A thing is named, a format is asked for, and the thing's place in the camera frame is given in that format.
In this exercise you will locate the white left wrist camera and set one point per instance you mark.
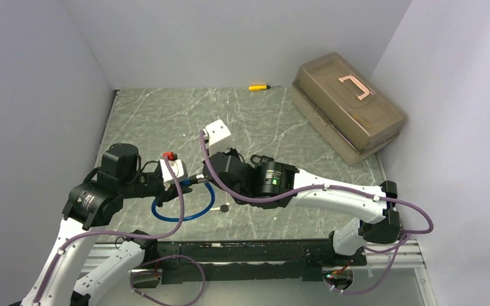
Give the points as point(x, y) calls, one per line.
point(171, 166)

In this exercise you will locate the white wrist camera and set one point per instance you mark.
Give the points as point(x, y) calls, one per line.
point(171, 166)
point(217, 137)

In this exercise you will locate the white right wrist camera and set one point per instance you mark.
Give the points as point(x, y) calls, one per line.
point(217, 137)

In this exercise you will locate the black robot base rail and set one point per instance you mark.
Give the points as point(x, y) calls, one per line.
point(245, 260)

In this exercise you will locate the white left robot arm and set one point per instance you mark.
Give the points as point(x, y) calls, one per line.
point(87, 213)

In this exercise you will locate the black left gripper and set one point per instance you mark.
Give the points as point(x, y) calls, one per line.
point(167, 195)

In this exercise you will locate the black head key on table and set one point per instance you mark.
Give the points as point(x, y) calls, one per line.
point(221, 208)

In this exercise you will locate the yellow screwdriver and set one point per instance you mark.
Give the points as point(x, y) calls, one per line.
point(254, 88)

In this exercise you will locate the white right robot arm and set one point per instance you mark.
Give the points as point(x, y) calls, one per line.
point(271, 185)

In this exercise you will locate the brown translucent storage box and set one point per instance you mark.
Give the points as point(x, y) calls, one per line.
point(345, 108)

